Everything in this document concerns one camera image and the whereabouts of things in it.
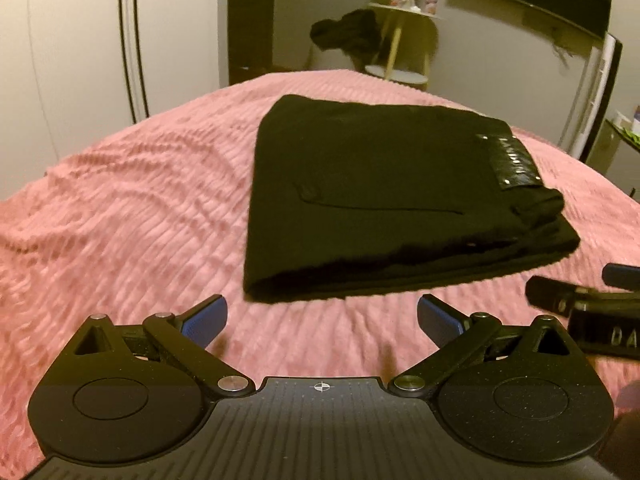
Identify white wardrobe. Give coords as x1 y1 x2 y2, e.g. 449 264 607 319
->
1 0 229 196

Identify grey drawer cabinet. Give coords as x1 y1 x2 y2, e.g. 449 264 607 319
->
586 119 639 200

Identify white tower fan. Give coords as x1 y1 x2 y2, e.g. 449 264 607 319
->
559 32 623 162

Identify dark clothes pile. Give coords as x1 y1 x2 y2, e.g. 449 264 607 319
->
309 9 382 65

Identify black pants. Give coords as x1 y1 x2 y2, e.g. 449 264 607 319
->
243 96 580 302

